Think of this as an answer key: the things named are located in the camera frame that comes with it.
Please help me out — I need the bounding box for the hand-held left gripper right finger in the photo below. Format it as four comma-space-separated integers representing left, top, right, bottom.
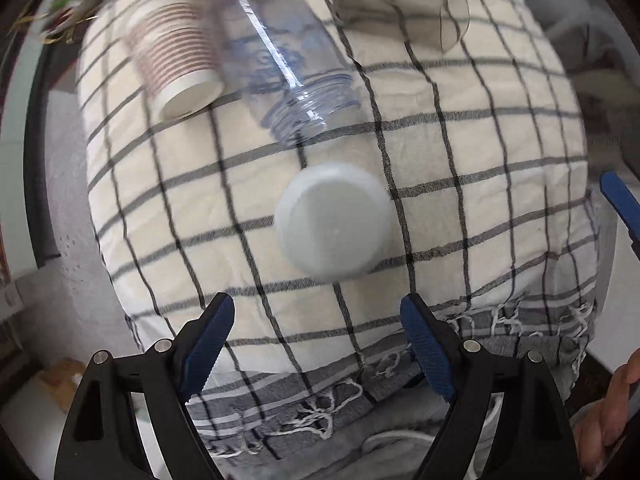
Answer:
400, 294, 583, 480

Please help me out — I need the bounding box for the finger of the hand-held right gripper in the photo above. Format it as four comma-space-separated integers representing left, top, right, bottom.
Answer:
599, 171, 640, 261

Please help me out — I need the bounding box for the clear plastic cup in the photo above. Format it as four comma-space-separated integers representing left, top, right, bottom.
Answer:
332, 0, 471, 53

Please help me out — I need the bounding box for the clear plastic bottle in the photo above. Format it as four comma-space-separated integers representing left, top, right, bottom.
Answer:
207, 0, 363, 145

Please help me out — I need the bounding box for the person's right hand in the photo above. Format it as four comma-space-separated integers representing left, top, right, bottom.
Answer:
570, 360, 640, 478

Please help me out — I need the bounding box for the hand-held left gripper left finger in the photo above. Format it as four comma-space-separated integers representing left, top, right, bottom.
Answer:
54, 292, 236, 480

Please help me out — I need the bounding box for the green plant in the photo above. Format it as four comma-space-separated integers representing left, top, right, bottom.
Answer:
15, 0, 143, 46

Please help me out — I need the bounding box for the striped paper cup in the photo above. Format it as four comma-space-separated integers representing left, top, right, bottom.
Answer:
125, 0, 226, 122

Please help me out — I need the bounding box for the grey cloth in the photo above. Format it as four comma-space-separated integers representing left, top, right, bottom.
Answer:
210, 330, 588, 480

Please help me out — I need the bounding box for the white round bottle lid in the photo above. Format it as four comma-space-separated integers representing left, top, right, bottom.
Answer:
274, 162, 396, 281

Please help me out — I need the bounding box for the checked white cloth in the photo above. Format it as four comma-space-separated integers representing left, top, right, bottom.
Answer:
75, 0, 601, 461

